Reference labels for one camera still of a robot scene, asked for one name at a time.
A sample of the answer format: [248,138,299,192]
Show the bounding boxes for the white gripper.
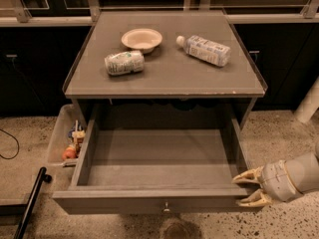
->
[232,160,302,207]

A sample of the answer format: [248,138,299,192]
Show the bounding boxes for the grey top drawer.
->
[53,104,255,214]

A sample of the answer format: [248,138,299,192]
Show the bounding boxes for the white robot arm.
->
[231,80,319,208]

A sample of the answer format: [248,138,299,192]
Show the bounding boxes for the grey drawer cabinet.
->
[64,10,267,122]

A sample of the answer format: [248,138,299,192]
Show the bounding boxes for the white plastic bottle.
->
[176,35,231,67]

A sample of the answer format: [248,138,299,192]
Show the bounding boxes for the crushed green white can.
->
[105,50,145,76]

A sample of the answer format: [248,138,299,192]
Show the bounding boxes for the brown snack package in bin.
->
[69,120,86,154]

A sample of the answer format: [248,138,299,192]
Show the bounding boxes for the white paper bowl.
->
[121,29,162,54]

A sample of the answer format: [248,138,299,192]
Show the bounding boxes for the orange toy in bin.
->
[62,146,77,160]

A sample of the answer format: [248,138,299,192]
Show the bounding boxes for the clear plastic storage bin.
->
[47,105,80,167]

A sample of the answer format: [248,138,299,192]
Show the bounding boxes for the black metal pole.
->
[14,167,52,239]

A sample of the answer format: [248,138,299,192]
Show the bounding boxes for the metal window railing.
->
[0,0,319,27]

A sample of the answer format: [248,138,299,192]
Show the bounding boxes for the black floor cable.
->
[0,128,20,160]

